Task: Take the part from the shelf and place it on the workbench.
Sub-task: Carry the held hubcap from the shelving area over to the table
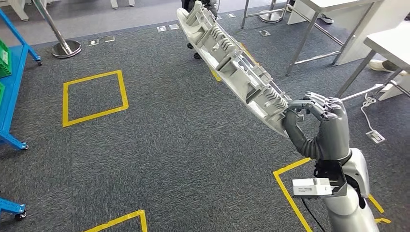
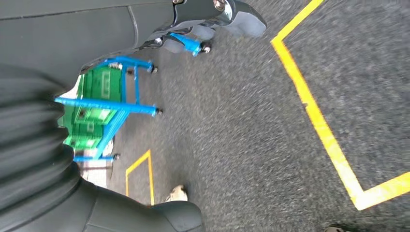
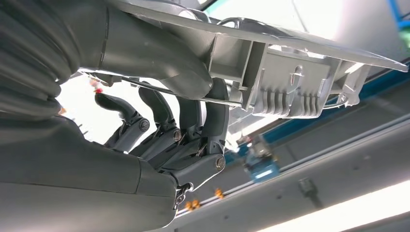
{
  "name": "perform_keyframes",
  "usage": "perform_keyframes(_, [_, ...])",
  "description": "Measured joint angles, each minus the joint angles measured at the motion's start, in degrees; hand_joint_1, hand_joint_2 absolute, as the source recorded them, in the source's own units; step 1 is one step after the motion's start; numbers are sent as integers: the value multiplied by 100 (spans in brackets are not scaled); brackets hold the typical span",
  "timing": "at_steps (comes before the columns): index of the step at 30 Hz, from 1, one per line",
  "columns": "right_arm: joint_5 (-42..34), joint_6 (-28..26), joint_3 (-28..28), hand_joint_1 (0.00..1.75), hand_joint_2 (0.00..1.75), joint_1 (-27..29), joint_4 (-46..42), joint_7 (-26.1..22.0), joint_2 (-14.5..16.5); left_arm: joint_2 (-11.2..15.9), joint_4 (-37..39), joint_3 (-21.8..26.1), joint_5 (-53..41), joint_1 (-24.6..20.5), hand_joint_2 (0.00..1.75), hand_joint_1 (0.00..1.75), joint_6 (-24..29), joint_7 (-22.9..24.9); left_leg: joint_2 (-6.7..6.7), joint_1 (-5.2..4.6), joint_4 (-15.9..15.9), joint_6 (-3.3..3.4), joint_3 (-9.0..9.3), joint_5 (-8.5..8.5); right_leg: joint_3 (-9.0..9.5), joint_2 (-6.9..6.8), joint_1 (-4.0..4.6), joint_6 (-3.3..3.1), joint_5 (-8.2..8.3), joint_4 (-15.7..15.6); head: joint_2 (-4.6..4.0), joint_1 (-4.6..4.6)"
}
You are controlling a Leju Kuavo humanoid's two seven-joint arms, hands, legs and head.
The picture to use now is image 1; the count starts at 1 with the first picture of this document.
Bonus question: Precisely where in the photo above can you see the small white panel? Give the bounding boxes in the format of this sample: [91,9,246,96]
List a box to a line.
[378,81,404,102]

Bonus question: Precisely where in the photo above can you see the white coiled power cable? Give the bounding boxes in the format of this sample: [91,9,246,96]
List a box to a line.
[360,93,379,133]

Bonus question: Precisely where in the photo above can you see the chrome stanchion with round base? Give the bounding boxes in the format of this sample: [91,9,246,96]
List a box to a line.
[259,0,282,24]
[32,0,82,59]

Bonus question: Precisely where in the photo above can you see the chrome-legged white-top table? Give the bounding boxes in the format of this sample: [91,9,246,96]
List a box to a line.
[241,0,385,76]

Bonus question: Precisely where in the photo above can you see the silver plastic hubcap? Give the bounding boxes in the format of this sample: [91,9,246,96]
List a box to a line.
[176,0,293,138]

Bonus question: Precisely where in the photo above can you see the white furniture foot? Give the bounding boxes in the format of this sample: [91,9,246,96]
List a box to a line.
[0,0,30,22]
[110,0,136,9]

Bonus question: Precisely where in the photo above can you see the white floor socket box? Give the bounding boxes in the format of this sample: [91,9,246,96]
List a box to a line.
[366,130,386,144]

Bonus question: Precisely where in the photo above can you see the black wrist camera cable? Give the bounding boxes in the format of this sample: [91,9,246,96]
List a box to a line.
[301,198,326,232]

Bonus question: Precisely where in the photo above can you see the white desk side panel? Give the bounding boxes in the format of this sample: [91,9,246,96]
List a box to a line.
[286,0,318,25]
[333,0,410,67]

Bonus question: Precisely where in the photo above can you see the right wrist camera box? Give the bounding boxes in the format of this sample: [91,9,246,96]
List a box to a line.
[292,177,334,198]

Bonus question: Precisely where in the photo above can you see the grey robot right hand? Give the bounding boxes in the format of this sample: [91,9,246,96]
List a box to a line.
[281,92,352,162]

